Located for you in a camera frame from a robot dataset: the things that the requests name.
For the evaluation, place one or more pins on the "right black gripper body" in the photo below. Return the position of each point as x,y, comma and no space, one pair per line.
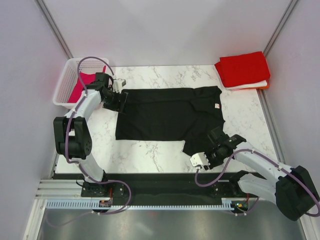
214,157

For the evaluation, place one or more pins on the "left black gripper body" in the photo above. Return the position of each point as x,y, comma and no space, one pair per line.
112,101

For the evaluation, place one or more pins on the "black t shirt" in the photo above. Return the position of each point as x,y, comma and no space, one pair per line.
172,114

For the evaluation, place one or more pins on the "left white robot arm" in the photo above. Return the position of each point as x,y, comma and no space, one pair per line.
72,135

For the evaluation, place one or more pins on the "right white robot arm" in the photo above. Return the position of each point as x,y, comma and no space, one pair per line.
291,189

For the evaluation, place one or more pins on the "pink t shirt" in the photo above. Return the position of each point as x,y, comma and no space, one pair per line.
77,90

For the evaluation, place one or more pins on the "white plastic basket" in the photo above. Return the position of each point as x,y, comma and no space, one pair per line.
69,76

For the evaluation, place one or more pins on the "orange folded t shirt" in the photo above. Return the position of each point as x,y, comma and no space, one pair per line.
265,87

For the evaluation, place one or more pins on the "red folded t shirt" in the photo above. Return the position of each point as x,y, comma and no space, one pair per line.
242,69

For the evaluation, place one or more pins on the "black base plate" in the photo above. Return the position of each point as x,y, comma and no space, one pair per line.
250,183

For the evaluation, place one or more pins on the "white slotted cable duct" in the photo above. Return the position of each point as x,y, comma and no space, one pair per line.
99,204

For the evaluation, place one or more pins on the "right aluminium side rail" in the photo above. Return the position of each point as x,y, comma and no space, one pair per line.
271,126

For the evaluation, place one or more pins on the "aluminium front frame rail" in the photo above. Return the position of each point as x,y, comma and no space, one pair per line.
72,189

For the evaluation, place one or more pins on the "left aluminium corner post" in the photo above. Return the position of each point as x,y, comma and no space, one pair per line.
54,28

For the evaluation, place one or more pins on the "aluminium corner post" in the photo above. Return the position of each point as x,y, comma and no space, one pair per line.
280,26
54,28

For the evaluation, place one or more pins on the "right aluminium corner post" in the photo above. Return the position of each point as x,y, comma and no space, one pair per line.
280,26

